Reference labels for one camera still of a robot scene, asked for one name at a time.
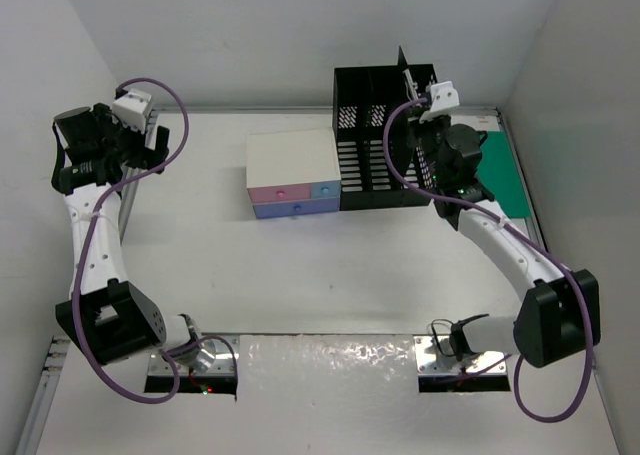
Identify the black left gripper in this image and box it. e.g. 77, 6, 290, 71
96, 104, 168, 174

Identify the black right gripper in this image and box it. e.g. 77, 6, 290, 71
407, 104, 452, 186

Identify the black board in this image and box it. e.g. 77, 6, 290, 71
397, 46, 424, 101

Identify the pink drawer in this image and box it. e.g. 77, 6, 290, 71
247, 183, 311, 204

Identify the light blue small drawer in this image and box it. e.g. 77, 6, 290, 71
311, 180, 341, 199

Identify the purple bottom drawer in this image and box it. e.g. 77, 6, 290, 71
253, 197, 340, 219

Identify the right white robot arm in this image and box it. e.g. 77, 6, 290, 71
408, 115, 601, 368

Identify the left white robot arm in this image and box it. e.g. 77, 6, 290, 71
52, 95, 196, 366

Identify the green folder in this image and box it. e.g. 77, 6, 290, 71
478, 131, 531, 219

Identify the black mesh file organizer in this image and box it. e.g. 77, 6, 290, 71
332, 64, 437, 211

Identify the white drawer cabinet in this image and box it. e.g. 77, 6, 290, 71
246, 128, 340, 188

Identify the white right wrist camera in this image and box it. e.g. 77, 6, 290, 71
419, 81, 460, 124

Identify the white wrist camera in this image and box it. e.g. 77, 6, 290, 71
419, 81, 460, 124
111, 89, 153, 133

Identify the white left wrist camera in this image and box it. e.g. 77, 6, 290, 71
111, 89, 153, 133

